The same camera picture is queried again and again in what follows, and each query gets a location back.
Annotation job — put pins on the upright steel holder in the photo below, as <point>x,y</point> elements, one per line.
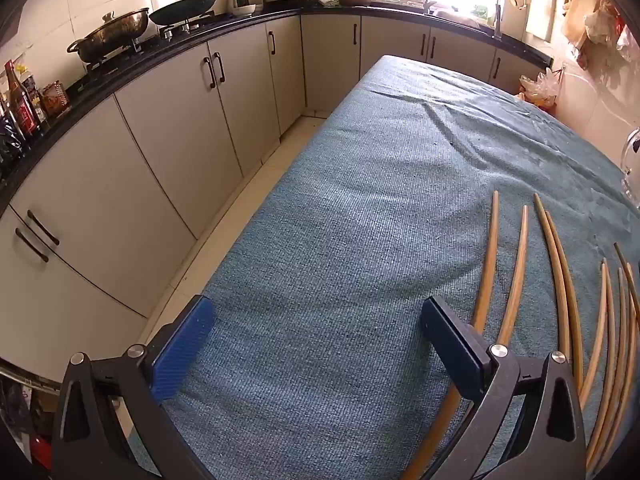
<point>498,20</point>

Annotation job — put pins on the white hanging plastic bags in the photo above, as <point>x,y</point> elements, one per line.
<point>600,25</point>

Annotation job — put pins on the white plastic bag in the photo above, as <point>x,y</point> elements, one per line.
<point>542,85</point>

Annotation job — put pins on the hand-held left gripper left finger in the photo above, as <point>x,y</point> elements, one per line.
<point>182,350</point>

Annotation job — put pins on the white bowl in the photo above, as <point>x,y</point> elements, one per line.
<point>245,9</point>

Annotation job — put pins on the brown seasoning jar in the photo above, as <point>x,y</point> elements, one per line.
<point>55,100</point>

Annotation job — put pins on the black frying pan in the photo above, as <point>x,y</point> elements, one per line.
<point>182,10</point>

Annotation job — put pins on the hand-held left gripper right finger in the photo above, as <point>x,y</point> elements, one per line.
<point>452,345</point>

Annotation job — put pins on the lidded steel wok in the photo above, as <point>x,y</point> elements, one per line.
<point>110,35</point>

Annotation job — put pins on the dark sauce bottle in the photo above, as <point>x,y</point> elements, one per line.
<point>20,105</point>

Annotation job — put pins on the clear glass mug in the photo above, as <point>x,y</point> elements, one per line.
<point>632,170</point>

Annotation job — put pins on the printed beige plastic bag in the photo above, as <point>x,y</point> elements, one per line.
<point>580,15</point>

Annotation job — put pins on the black gas stove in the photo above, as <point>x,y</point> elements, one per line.
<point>165,35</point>

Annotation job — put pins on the green packet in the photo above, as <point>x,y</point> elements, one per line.
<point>482,11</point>

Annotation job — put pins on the bunch of wooden chopsticks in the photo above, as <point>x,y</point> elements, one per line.
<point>561,305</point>

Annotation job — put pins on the yellow capped seasoning bottle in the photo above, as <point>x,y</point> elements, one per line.
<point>35,100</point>

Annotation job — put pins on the blue tablecloth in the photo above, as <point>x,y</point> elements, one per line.
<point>350,210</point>

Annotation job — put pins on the pale hanging cutting board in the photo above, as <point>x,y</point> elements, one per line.
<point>541,12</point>

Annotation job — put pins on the beige lower kitchen cabinets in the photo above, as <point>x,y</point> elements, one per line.
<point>175,135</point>

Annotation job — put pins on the black kitchen countertop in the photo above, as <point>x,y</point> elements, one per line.
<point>390,10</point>

